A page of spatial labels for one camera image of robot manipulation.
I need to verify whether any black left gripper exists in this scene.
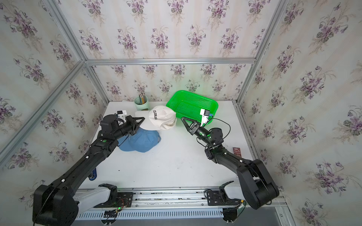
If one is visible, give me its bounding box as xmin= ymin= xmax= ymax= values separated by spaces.
xmin=111 ymin=116 xmax=144 ymax=141

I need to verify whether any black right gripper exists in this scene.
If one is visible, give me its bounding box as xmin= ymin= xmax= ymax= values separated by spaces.
xmin=181 ymin=117 xmax=213 ymax=148

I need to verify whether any light blue baseball cap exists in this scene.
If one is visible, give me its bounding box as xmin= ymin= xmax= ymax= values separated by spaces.
xmin=118 ymin=128 xmax=161 ymax=153

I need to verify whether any beige baseball cap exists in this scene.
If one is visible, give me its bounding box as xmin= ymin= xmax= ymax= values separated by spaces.
xmin=135 ymin=105 xmax=177 ymax=131

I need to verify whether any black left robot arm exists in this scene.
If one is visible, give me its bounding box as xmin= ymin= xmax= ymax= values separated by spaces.
xmin=33 ymin=115 xmax=145 ymax=226

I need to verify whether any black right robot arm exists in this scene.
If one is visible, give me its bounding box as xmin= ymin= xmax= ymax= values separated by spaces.
xmin=181 ymin=117 xmax=280 ymax=210

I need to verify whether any mint green pencil cup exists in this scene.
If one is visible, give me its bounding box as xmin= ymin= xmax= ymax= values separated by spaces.
xmin=134 ymin=96 xmax=150 ymax=111

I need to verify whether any green plastic basket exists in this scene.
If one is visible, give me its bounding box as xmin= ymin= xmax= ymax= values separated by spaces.
xmin=166 ymin=90 xmax=219 ymax=122

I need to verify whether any bundle of coloured pencils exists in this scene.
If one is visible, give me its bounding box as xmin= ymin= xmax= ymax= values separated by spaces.
xmin=139 ymin=93 xmax=147 ymax=105

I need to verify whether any red patterned card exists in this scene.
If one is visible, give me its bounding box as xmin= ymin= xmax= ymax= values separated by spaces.
xmin=232 ymin=147 xmax=242 ymax=157

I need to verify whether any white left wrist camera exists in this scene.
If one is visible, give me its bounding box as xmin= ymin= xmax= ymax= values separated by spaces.
xmin=117 ymin=110 xmax=127 ymax=121

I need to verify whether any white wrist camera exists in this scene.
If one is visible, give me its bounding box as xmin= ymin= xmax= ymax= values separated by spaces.
xmin=200 ymin=109 xmax=214 ymax=127
xmin=117 ymin=110 xmax=127 ymax=121

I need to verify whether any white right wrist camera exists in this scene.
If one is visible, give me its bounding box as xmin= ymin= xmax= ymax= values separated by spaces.
xmin=200 ymin=109 xmax=214 ymax=127

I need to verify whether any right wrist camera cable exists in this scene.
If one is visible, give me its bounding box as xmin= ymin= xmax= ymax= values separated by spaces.
xmin=210 ymin=118 xmax=232 ymax=139

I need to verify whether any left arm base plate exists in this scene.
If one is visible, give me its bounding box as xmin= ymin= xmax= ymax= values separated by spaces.
xmin=94 ymin=192 xmax=133 ymax=208

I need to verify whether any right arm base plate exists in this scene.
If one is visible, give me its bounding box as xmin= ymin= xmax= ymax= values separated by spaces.
xmin=204 ymin=189 xmax=243 ymax=206

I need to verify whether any aluminium mounting rail frame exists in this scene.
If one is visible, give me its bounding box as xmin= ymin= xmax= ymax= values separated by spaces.
xmin=42 ymin=186 xmax=296 ymax=226

